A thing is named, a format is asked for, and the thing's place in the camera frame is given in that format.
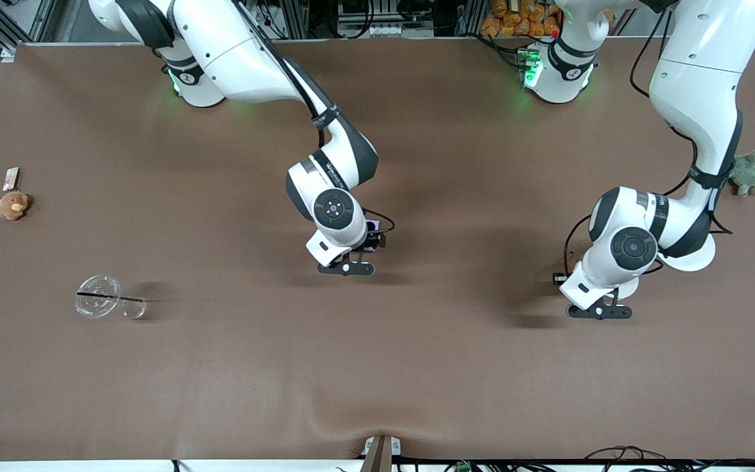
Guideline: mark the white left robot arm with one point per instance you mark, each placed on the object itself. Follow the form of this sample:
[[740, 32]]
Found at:
[[698, 78]]

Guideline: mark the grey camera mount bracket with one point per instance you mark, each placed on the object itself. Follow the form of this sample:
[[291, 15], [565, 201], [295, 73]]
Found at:
[[381, 453]]

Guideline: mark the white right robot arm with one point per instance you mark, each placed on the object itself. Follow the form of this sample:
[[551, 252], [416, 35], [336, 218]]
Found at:
[[233, 49]]

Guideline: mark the clear plastic cup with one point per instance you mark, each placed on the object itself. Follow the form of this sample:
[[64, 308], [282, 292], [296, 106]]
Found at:
[[97, 288]]

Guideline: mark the green terminal connector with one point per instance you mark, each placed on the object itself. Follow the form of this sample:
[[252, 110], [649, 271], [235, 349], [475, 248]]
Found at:
[[463, 467]]

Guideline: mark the white round desk lamp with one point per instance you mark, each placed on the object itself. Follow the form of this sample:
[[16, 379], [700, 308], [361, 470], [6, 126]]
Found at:
[[695, 264]]

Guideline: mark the small printed card box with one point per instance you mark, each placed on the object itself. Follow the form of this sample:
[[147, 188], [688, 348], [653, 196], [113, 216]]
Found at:
[[10, 177]]

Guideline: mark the brown plush toy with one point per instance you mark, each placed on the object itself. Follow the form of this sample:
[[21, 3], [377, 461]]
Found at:
[[12, 205]]

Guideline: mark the orange stuffed toys pile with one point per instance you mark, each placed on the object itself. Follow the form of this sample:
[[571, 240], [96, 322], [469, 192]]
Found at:
[[522, 19]]

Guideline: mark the black drinking straw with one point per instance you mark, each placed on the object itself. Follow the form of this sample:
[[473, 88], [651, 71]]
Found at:
[[105, 297]]

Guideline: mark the green plush toy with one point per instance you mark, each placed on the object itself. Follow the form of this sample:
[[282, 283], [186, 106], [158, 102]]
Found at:
[[751, 174]]

